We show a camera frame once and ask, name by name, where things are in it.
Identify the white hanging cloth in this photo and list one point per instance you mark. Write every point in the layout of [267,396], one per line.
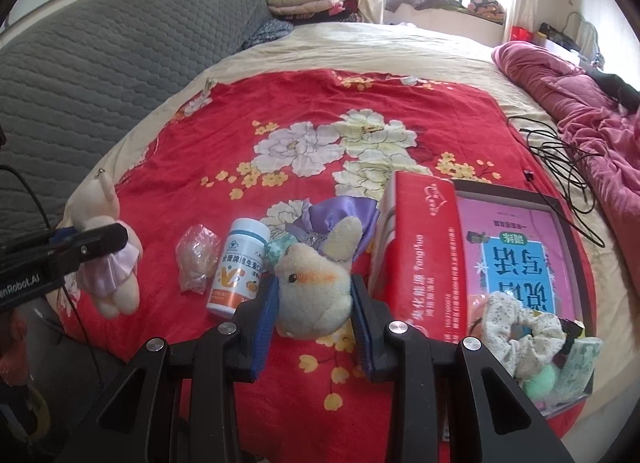
[587,38]

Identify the grey quilted headboard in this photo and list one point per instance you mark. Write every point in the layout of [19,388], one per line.
[125,68]

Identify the brown patterned clothes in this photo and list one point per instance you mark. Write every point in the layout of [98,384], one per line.
[485,8]

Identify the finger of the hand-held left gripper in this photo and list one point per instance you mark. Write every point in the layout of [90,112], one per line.
[95,243]
[65,233]

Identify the plush doll with pink skirt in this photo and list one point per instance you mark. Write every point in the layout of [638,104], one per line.
[112,293]

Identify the clear plastic bag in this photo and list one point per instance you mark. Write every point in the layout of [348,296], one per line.
[197,258]

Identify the white orange label bottle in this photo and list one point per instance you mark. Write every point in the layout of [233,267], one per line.
[240,268]

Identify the black bag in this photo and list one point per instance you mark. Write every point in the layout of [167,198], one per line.
[557,35]

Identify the black garment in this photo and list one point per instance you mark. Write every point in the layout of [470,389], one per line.
[615,85]

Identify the white floral scrunchie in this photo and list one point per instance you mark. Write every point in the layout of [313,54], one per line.
[505,328]

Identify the red cardboard box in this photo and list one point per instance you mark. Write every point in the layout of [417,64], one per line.
[425,253]

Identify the purple satin bow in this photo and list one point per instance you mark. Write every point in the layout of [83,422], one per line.
[335,213]

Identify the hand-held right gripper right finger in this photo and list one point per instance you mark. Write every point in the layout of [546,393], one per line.
[362,338]

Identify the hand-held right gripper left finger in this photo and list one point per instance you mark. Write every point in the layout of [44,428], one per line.
[262,333]

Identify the person's left hand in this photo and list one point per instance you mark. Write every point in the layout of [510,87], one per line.
[12,343]

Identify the beige bedsheet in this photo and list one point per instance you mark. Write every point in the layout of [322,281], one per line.
[375,43]

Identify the green patterned tissue packet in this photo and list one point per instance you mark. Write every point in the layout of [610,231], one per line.
[277,248]
[580,363]

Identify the pink quilt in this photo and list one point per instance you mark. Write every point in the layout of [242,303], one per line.
[600,108]

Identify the red bag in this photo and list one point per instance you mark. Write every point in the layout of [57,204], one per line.
[520,34]

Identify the red floral blanket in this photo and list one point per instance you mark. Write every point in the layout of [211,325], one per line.
[300,103]

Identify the grey patterned cloth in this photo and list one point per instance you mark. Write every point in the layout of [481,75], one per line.
[270,33]

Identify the cream plush rabbit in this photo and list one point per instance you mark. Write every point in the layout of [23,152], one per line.
[310,293]

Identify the green pompom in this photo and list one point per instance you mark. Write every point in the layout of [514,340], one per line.
[540,380]

